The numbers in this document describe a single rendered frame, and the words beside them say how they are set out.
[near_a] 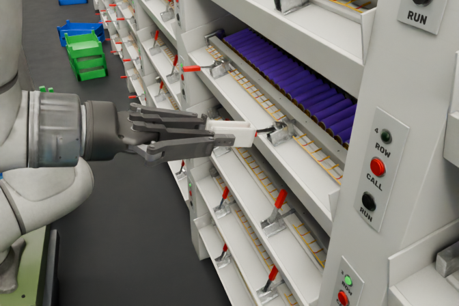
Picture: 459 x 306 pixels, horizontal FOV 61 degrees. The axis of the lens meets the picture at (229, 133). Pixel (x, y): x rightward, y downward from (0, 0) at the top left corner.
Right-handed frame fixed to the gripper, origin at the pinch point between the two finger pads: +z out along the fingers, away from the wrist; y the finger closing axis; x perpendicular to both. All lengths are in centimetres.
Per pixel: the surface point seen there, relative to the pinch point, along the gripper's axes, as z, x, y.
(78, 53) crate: -3, -63, -213
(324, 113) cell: 14.4, 4.8, 1.5
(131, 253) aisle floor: 5, -80, -55
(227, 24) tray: 15.5, 6.6, -42.3
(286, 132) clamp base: 9.1, 1.1, 1.0
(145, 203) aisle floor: 15, -78, -78
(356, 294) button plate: 8.0, -7.0, 24.3
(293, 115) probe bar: 10.6, 3.1, -0.6
